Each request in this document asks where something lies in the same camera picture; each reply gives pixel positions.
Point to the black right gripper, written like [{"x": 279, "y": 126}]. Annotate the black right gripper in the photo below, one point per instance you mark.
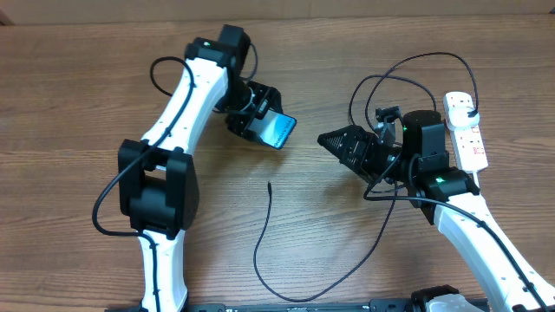
[{"x": 353, "y": 137}]

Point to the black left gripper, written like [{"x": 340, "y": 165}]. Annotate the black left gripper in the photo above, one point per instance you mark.
[{"x": 266, "y": 94}]

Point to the black samsung smartphone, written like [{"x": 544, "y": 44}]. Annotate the black samsung smartphone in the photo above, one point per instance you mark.
[{"x": 273, "y": 130}]

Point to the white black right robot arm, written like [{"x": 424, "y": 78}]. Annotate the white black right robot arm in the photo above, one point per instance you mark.
[{"x": 449, "y": 199}]

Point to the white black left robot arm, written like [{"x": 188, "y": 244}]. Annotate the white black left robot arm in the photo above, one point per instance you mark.
[{"x": 158, "y": 186}]

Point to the white charger plug adapter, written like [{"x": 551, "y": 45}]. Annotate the white charger plug adapter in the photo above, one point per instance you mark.
[{"x": 459, "y": 118}]

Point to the white power strip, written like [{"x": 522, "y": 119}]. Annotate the white power strip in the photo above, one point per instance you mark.
[{"x": 470, "y": 154}]

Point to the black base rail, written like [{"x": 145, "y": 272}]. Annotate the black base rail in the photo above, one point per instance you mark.
[{"x": 373, "y": 305}]

